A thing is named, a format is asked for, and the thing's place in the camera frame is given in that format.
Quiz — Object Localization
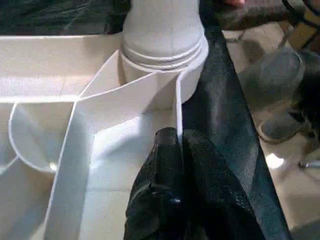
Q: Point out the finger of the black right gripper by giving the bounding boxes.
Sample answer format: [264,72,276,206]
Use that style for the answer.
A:
[217,5,298,31]

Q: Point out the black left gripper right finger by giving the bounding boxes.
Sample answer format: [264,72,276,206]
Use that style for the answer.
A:
[181,129,266,240]

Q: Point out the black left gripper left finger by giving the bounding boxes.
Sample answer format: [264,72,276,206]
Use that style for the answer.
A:
[123,126,188,240]

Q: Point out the white plastic table leg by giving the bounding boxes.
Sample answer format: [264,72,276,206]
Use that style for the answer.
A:
[121,0,209,71]

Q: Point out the white plastic table top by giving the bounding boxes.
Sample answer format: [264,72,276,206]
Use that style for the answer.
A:
[0,33,210,240]

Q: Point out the black metal stand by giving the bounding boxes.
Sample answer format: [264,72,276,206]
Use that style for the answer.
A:
[279,21,320,51]

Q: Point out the person's grey shoe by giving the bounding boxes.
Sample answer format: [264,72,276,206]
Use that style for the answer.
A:
[258,109,318,145]

